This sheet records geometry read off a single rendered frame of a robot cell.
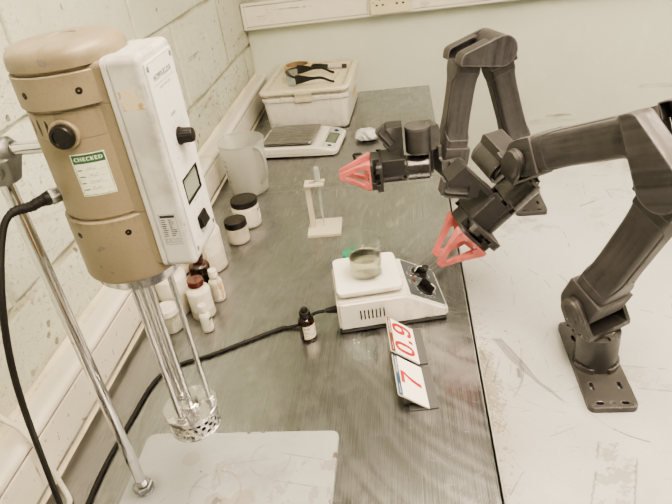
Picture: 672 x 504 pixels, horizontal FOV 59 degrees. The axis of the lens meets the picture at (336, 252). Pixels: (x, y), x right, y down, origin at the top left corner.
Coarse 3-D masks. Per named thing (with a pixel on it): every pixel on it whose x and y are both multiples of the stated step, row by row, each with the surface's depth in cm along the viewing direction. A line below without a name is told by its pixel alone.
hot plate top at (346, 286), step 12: (384, 252) 114; (336, 264) 113; (348, 264) 112; (384, 264) 111; (396, 264) 110; (336, 276) 109; (348, 276) 109; (384, 276) 108; (396, 276) 107; (336, 288) 106; (348, 288) 106; (360, 288) 105; (372, 288) 105; (384, 288) 105; (396, 288) 105
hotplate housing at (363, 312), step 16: (400, 272) 112; (336, 304) 106; (352, 304) 105; (368, 304) 105; (384, 304) 106; (400, 304) 106; (416, 304) 106; (432, 304) 107; (352, 320) 107; (368, 320) 107; (384, 320) 108; (400, 320) 108; (416, 320) 109
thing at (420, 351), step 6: (390, 318) 105; (414, 330) 107; (420, 330) 106; (414, 336) 105; (420, 336) 105; (390, 342) 99; (414, 342) 104; (420, 342) 104; (390, 348) 98; (414, 348) 102; (420, 348) 102; (396, 354) 100; (402, 354) 98; (420, 354) 101; (426, 354) 101; (408, 360) 100; (414, 360) 99; (420, 360) 100; (426, 360) 100
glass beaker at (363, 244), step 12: (360, 228) 108; (372, 228) 107; (348, 240) 107; (360, 240) 109; (372, 240) 108; (348, 252) 105; (360, 252) 103; (372, 252) 104; (360, 264) 105; (372, 264) 105; (360, 276) 106; (372, 276) 106
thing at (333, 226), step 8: (304, 184) 137; (312, 184) 136; (320, 184) 136; (312, 208) 140; (312, 216) 141; (312, 224) 142; (320, 224) 144; (328, 224) 143; (336, 224) 143; (312, 232) 141; (320, 232) 141; (328, 232) 140; (336, 232) 140
